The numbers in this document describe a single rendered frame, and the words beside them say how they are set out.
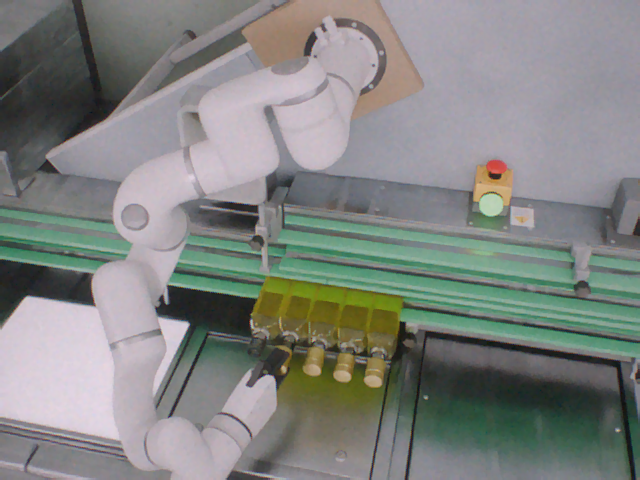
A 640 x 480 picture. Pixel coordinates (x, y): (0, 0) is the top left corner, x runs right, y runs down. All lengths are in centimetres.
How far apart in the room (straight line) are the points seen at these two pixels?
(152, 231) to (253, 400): 33
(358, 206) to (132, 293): 52
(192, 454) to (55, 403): 47
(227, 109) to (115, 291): 33
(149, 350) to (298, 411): 41
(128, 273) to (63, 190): 63
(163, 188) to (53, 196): 65
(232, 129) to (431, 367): 74
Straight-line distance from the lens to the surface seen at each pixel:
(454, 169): 145
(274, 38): 135
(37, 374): 157
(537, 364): 159
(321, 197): 143
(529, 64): 134
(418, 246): 136
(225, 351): 151
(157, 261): 121
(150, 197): 108
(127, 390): 117
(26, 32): 214
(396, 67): 133
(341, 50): 126
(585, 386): 158
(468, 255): 135
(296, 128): 105
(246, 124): 104
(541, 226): 142
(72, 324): 164
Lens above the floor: 196
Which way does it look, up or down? 48 degrees down
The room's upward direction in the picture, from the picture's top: 161 degrees counter-clockwise
